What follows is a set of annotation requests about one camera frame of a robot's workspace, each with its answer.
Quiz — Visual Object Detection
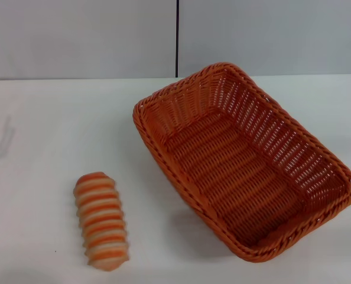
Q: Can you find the orange woven plastic basket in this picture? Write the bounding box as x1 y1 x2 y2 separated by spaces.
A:
132 62 351 263

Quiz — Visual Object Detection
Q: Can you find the orange white striped bread roll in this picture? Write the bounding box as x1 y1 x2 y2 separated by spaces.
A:
73 171 131 272

